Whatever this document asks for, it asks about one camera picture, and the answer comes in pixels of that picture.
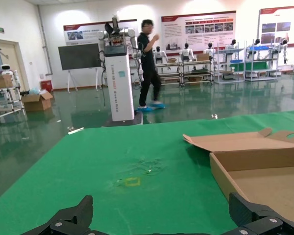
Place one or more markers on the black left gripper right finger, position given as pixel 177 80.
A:
pixel 254 218

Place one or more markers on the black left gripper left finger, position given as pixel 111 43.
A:
pixel 73 218

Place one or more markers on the open brown cardboard box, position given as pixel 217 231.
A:
pixel 259 156

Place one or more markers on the red box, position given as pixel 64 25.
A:
pixel 46 86

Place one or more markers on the green table cloth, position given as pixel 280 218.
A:
pixel 112 159

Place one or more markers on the white strip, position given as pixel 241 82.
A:
pixel 76 130

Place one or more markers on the large brown carton open flaps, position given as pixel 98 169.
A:
pixel 36 104

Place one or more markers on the metal tube rack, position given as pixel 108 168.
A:
pixel 229 50
pixel 262 54
pixel 196 62
pixel 8 110
pixel 167 65

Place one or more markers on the pale plastic bag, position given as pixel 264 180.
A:
pixel 34 91

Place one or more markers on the closed brown carton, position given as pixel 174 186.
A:
pixel 0 82
pixel 203 57

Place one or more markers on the blue plastic bin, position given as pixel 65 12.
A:
pixel 258 48
pixel 236 61

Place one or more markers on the black display screen on stand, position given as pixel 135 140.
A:
pixel 78 56

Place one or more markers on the white round-head robot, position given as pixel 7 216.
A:
pixel 6 67

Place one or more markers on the small white humanoid robot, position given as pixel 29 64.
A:
pixel 158 54
pixel 231 47
pixel 186 52
pixel 256 42
pixel 209 51
pixel 284 42

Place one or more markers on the beige door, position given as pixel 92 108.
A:
pixel 12 56

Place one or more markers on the small brown carton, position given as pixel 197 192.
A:
pixel 172 60

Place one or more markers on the person in black clothes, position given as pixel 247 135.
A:
pixel 147 54

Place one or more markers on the white pedestal robot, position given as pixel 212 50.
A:
pixel 118 85

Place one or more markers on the white wall pipe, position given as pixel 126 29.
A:
pixel 42 36

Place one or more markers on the white red wall poster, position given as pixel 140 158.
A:
pixel 279 24
pixel 198 36
pixel 88 34

